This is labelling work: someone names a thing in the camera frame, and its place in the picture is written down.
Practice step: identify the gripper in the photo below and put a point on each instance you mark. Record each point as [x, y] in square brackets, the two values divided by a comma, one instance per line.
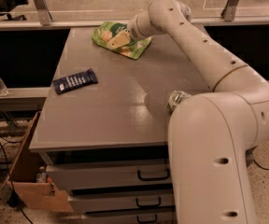
[134, 31]

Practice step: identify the green rice chip bag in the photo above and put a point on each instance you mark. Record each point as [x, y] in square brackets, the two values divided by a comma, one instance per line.
[108, 29]

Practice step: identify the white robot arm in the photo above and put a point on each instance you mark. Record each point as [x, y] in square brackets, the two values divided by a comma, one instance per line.
[210, 133]

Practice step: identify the dark blue snack bar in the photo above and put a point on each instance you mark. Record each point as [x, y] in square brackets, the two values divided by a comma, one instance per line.
[75, 81]

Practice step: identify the crushed silver green can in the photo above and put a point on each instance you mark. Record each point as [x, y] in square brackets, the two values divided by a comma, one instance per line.
[175, 98]

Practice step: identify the grey drawer cabinet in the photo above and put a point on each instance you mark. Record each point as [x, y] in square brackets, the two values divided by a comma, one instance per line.
[124, 117]

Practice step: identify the top grey drawer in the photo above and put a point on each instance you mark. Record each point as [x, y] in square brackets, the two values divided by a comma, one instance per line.
[109, 174]

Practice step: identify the grey drawer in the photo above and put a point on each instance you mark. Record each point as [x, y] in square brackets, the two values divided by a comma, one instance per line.
[142, 199]
[109, 174]
[161, 215]

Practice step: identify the small bottle in box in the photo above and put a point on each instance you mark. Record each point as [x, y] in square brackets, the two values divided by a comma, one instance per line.
[41, 176]

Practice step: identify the middle grey drawer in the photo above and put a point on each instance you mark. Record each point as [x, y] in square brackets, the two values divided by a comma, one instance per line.
[142, 199]

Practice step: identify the brown cardboard box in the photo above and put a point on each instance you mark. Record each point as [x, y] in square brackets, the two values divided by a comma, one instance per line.
[23, 171]

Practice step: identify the bottom grey drawer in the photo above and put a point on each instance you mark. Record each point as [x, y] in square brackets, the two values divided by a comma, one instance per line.
[161, 215]

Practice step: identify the left metal railing post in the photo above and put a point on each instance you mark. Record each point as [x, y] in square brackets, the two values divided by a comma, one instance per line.
[43, 12]

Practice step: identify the metal railing post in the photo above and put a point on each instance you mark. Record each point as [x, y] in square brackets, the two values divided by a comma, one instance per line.
[43, 12]
[228, 13]

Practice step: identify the right metal railing post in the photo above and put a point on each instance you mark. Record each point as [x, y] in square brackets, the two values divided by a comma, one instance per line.
[228, 13]

